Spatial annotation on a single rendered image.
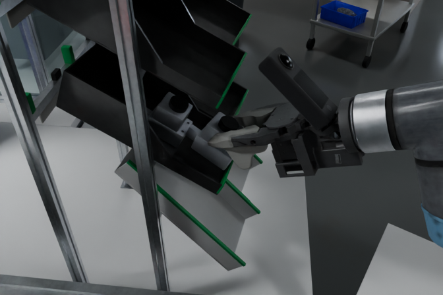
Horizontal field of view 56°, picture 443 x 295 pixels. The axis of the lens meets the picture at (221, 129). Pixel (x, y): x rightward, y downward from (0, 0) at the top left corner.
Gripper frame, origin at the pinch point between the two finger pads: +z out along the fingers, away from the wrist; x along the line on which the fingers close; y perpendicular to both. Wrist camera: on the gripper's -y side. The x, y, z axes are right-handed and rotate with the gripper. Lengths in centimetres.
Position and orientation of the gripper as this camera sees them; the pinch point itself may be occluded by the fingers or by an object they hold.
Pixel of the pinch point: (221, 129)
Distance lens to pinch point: 63.4
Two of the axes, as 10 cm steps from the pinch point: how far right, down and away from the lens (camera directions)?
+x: 4.3, -4.9, 7.6
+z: -8.3, 1.2, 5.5
